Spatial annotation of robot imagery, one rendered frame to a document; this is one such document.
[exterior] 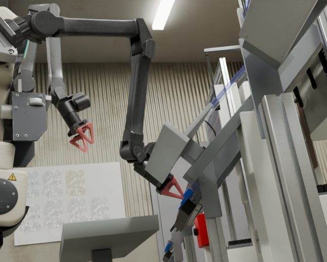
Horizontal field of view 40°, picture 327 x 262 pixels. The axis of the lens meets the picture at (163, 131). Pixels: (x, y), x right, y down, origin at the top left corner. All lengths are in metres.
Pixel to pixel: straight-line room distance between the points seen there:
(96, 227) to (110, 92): 4.62
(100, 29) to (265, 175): 0.75
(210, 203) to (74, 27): 0.70
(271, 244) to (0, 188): 0.75
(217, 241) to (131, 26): 0.79
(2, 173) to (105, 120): 4.22
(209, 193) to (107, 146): 4.14
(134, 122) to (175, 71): 4.49
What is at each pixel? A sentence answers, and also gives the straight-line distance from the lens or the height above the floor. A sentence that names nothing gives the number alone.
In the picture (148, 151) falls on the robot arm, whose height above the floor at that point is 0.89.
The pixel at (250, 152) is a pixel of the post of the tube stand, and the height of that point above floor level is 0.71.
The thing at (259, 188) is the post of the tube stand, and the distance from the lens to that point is 1.13.
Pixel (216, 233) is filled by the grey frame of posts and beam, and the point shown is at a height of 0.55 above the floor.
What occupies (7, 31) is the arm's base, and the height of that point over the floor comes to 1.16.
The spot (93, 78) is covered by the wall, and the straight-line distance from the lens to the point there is 5.77.
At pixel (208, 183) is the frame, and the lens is 1.32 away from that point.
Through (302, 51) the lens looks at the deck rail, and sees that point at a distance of 1.62.
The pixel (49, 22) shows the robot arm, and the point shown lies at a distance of 1.45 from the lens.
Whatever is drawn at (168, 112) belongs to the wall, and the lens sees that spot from 5.73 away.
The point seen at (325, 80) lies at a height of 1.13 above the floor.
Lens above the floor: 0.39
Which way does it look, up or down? 20 degrees up
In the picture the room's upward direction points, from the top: 8 degrees counter-clockwise
